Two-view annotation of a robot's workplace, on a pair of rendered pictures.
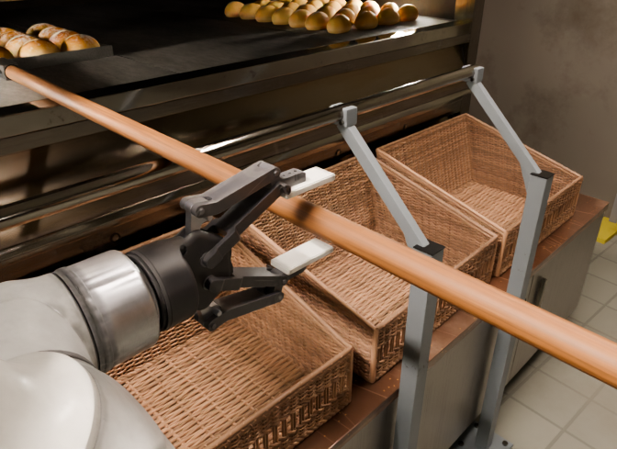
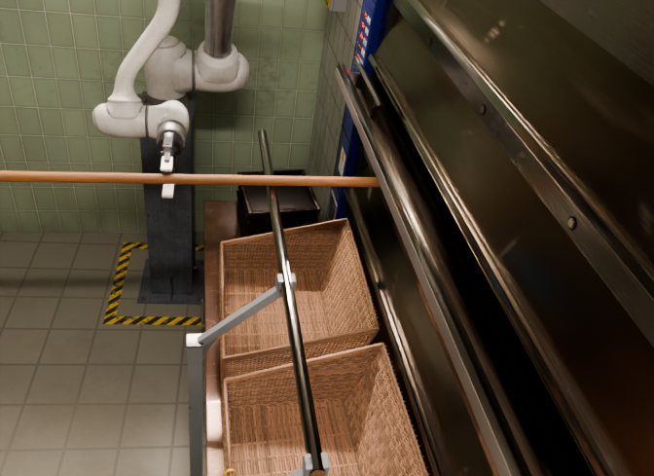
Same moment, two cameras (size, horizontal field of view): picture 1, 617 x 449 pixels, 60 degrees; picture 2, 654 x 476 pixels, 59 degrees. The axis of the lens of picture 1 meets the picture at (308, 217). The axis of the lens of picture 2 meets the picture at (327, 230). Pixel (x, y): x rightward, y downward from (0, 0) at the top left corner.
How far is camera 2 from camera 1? 1.96 m
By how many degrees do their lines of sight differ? 93
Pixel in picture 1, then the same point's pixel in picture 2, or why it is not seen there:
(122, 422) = (113, 106)
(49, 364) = (126, 97)
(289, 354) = not seen: hidden behind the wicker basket
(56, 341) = (151, 116)
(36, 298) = (166, 115)
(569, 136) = not seen: outside the picture
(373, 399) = (211, 400)
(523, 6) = not seen: outside the picture
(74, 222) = (366, 237)
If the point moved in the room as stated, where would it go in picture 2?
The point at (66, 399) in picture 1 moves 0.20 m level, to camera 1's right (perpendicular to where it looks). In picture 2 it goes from (117, 97) to (59, 117)
